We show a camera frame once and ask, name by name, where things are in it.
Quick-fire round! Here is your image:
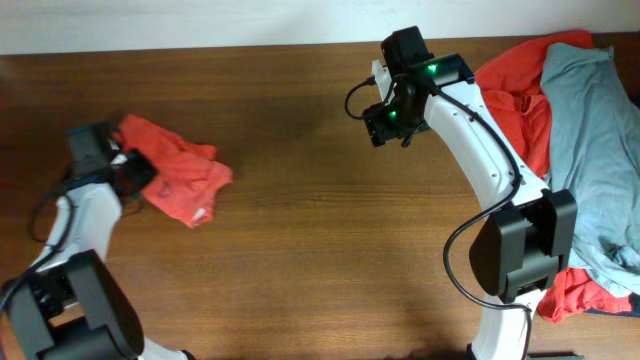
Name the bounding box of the orange printed t-shirt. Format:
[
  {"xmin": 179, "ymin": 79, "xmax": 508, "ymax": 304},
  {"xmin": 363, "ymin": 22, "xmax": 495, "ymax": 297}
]
[{"xmin": 119, "ymin": 115, "xmax": 233, "ymax": 228}]

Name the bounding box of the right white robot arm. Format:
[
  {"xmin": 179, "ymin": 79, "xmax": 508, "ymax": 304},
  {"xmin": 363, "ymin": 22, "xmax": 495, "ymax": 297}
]
[{"xmin": 363, "ymin": 54, "xmax": 577, "ymax": 359}]

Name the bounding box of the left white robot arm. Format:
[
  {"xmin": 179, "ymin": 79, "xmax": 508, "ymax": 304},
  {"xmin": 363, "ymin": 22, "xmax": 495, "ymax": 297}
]
[{"xmin": 1, "ymin": 150, "xmax": 193, "ymax": 360}]

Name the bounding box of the orange shirt in pile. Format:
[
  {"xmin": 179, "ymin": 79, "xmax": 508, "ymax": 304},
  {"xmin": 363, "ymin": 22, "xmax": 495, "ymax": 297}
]
[{"xmin": 475, "ymin": 30, "xmax": 639, "ymax": 324}]

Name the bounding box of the grey t-shirt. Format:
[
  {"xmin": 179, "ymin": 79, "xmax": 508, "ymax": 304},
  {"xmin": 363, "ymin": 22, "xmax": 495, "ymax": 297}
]
[{"xmin": 541, "ymin": 43, "xmax": 639, "ymax": 297}]

